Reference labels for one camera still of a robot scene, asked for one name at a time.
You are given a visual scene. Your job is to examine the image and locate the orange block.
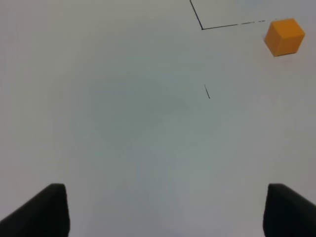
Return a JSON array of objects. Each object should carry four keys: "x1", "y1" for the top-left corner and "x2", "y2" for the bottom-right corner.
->
[{"x1": 264, "y1": 18, "x2": 305, "y2": 57}]

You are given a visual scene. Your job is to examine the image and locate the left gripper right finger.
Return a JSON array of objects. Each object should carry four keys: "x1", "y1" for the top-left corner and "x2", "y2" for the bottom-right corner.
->
[{"x1": 263, "y1": 184, "x2": 316, "y2": 237}]

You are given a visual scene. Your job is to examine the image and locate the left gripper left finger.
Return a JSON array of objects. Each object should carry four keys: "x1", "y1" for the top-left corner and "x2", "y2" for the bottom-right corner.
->
[{"x1": 0, "y1": 183, "x2": 70, "y2": 237}]

